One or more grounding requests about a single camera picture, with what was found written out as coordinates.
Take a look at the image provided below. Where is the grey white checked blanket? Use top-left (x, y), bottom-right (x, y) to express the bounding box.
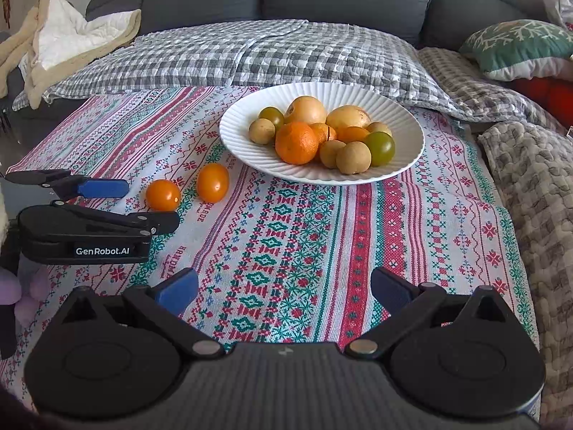
top-left (13, 19), bottom-right (458, 119)

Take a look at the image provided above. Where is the red cushion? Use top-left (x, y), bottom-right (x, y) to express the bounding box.
top-left (512, 76), bottom-right (573, 129)

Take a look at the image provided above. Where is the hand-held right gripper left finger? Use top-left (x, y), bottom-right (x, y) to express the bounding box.
top-left (63, 267), bottom-right (225, 360)

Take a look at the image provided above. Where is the fine-check grey blanket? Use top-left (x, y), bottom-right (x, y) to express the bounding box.
top-left (417, 47), bottom-right (557, 132)

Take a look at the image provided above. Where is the small mandarin orange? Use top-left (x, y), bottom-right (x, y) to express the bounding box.
top-left (310, 122), bottom-right (338, 153)

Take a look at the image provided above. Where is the large mandarin orange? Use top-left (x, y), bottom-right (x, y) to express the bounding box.
top-left (275, 121), bottom-right (319, 165)

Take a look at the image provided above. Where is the white ribbed plate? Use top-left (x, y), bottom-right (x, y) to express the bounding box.
top-left (219, 82), bottom-right (425, 184)

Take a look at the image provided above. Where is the grey quilted blanket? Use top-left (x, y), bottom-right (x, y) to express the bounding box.
top-left (477, 121), bottom-right (573, 413)

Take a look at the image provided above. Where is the black side table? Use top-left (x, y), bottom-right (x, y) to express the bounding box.
top-left (0, 99), bottom-right (19, 146)

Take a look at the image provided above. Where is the red green patterned tablecloth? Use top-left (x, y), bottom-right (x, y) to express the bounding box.
top-left (4, 84), bottom-right (540, 395)

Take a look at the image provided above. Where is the floral cloth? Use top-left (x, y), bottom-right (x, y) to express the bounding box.
top-left (537, 0), bottom-right (573, 33)

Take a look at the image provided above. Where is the teal snowflake pillow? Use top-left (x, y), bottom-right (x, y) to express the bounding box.
top-left (459, 19), bottom-right (573, 82)

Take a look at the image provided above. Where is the purple soft object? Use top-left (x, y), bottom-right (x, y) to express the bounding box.
top-left (0, 266), bottom-right (51, 325)

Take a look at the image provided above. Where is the green tomato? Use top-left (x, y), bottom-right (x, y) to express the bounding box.
top-left (259, 106), bottom-right (286, 132)
top-left (362, 131), bottom-right (396, 166)

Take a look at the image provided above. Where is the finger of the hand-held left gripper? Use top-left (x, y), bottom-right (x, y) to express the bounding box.
top-left (5, 169), bottom-right (131, 200)
top-left (50, 201), bottom-right (181, 237)

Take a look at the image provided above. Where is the beige white blanket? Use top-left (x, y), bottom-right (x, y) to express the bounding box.
top-left (0, 0), bottom-right (142, 111)

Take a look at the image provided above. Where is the large yellow passion fruit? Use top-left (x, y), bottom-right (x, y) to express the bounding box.
top-left (326, 104), bottom-right (372, 130)
top-left (285, 96), bottom-right (328, 125)

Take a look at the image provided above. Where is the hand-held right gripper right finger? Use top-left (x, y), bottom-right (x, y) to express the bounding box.
top-left (346, 266), bottom-right (515, 360)

